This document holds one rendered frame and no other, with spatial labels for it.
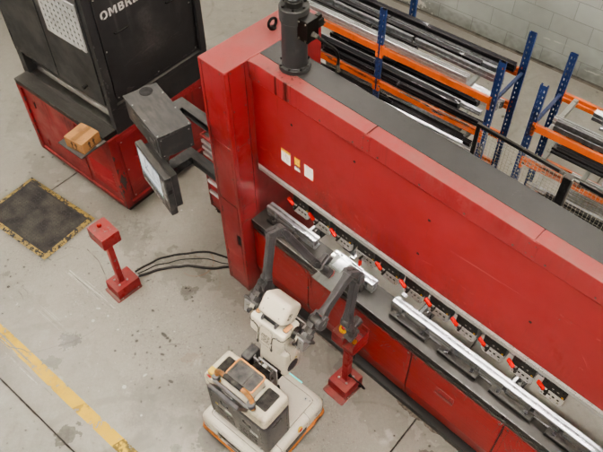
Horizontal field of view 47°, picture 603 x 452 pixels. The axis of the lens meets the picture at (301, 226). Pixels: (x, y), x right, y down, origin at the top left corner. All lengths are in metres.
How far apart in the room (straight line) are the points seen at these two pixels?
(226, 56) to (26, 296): 2.99
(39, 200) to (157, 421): 2.62
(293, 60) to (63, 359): 3.10
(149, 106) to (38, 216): 2.54
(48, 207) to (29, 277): 0.79
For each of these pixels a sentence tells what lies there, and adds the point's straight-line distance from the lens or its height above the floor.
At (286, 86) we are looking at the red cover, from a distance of 4.13.
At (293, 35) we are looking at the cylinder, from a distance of 4.03.
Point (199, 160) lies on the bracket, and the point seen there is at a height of 1.21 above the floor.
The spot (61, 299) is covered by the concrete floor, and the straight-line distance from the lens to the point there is 6.21.
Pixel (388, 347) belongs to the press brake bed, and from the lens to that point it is 4.94.
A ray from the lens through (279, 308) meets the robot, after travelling 4.19.
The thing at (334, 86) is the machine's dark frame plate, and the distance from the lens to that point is 4.10.
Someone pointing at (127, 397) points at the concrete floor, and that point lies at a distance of 5.58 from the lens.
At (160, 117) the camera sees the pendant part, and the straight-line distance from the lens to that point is 4.53.
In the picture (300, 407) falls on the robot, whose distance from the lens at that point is 5.07.
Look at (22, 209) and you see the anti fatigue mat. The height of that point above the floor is 0.01.
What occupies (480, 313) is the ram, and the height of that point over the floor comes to 1.49.
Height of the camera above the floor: 4.88
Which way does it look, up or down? 50 degrees down
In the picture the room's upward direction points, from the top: 1 degrees counter-clockwise
